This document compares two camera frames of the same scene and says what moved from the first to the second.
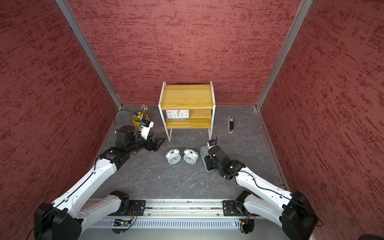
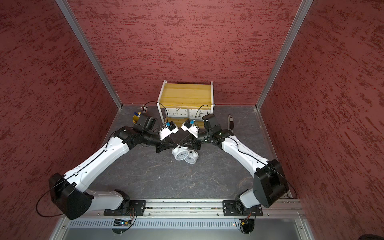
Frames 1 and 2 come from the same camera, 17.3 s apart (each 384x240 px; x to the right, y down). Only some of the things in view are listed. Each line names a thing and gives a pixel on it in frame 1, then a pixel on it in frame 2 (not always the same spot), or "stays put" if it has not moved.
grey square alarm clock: x=204 y=151 -> x=198 y=113
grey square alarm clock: x=178 y=114 stays put
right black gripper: x=208 y=160 -> x=192 y=140
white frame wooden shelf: x=187 y=107 stays put
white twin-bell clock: x=173 y=156 -> x=180 y=153
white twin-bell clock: x=190 y=156 stays put
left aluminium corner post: x=70 y=22 stays put
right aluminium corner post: x=296 y=25 stays put
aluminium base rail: x=190 y=220 stays put
